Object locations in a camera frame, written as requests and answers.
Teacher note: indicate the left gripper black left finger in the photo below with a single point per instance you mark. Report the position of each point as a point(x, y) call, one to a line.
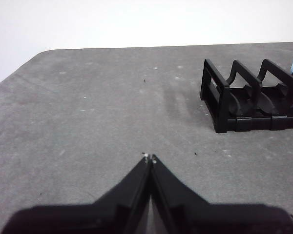
point(112, 214)

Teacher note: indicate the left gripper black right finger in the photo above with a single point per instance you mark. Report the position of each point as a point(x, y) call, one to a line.
point(197, 217)

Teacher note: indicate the black plate rack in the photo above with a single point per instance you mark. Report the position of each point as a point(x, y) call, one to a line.
point(246, 122)

